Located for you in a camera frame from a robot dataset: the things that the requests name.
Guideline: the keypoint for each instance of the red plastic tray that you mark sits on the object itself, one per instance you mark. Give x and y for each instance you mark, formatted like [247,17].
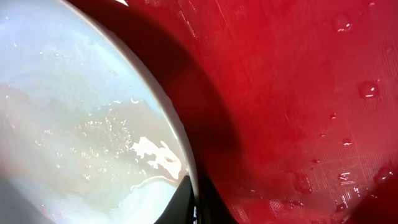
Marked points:
[290,106]

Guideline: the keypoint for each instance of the light blue plate top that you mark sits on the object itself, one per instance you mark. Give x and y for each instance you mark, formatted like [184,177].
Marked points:
[87,133]

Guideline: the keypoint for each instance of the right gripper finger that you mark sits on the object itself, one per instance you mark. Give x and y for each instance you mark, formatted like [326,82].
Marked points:
[180,209]

